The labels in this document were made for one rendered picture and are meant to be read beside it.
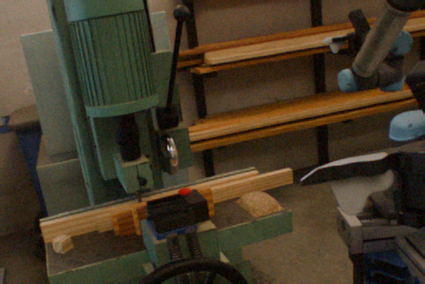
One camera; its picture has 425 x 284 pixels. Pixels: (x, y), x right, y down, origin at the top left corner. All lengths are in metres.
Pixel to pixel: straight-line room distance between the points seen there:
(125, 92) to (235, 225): 0.40
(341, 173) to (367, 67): 1.04
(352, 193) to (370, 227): 0.90
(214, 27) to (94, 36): 2.56
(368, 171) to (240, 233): 0.68
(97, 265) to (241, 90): 2.76
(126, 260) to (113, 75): 0.41
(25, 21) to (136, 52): 2.37
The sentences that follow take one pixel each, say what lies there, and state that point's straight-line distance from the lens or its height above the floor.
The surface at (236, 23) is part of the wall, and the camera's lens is 3.61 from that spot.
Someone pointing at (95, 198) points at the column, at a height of 0.92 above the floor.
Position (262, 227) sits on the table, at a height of 0.88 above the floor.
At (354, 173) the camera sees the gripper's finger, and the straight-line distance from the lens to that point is 0.50.
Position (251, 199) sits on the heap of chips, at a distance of 1.20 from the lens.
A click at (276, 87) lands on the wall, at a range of 3.78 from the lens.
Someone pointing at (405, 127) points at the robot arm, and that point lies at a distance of 1.36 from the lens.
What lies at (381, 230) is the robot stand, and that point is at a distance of 1.41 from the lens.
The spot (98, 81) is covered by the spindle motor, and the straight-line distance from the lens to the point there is 1.05.
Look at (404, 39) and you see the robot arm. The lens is 1.62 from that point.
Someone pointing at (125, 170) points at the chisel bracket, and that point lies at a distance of 1.12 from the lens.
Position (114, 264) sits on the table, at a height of 0.89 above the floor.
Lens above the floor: 1.40
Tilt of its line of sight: 19 degrees down
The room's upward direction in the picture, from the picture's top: 9 degrees counter-clockwise
